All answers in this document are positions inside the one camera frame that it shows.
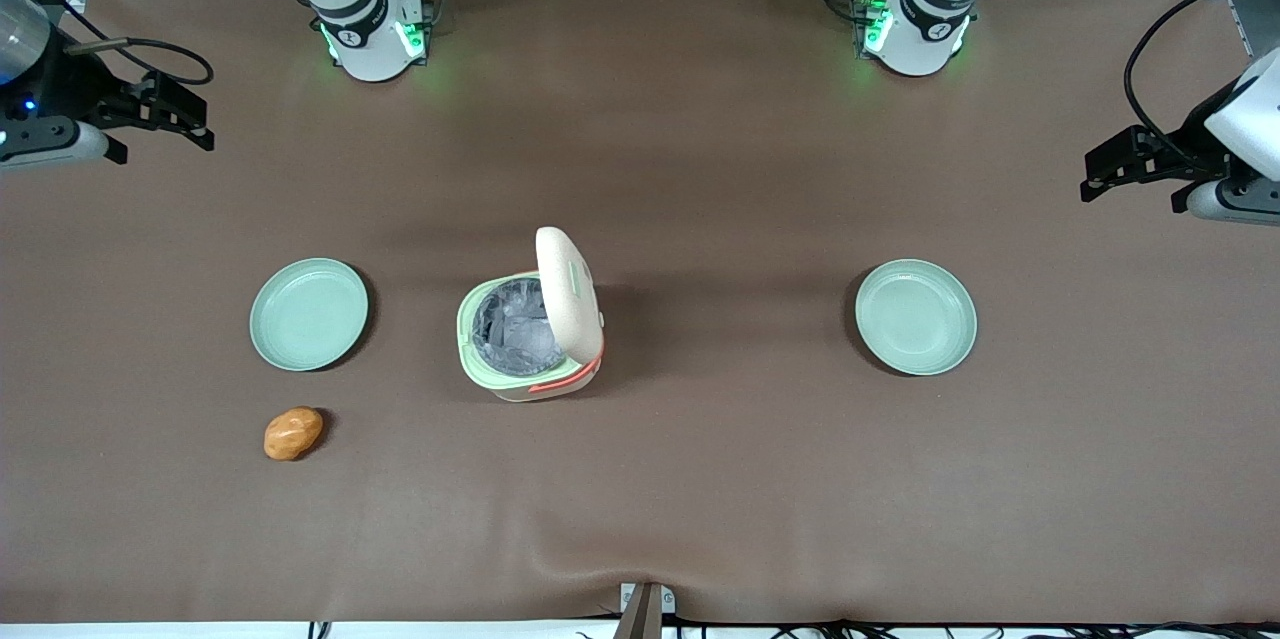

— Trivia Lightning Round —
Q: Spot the silver inner pot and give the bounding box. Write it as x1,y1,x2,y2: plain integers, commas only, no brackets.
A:
471,277,567,379

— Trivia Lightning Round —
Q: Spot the pale green round plate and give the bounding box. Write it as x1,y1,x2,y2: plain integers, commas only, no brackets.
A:
854,259,979,378
249,258,370,373

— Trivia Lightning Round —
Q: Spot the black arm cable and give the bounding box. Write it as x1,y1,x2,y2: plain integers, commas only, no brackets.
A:
60,36,215,87
1123,0,1280,172

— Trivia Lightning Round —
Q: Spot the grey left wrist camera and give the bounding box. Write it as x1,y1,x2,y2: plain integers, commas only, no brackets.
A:
1170,174,1280,227

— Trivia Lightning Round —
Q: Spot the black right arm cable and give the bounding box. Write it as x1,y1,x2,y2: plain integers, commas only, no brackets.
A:
60,36,215,87

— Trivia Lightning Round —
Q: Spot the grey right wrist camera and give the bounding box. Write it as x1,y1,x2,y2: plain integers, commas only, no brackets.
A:
0,115,130,170

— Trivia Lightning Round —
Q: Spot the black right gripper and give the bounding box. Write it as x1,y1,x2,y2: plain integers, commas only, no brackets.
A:
0,41,216,153

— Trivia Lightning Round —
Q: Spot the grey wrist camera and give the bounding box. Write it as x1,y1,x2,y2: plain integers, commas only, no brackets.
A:
1170,174,1280,227
0,115,130,170

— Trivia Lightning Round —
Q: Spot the cream rice cooker orange handle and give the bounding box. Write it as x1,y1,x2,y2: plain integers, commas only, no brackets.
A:
456,225,608,404

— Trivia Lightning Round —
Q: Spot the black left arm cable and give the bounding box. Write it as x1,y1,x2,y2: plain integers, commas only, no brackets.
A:
1123,0,1280,172

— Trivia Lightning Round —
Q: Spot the orange-brown bread roll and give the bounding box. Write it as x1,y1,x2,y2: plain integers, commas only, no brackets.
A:
263,406,325,462

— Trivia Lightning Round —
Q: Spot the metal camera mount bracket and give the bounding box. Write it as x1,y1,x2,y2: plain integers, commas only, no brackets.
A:
612,582,677,639

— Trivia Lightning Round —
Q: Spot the brown table mat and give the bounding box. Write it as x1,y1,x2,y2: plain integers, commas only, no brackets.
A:
0,0,1280,626

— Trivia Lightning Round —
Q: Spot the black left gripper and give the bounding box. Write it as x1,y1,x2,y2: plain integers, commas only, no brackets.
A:
1079,77,1243,204

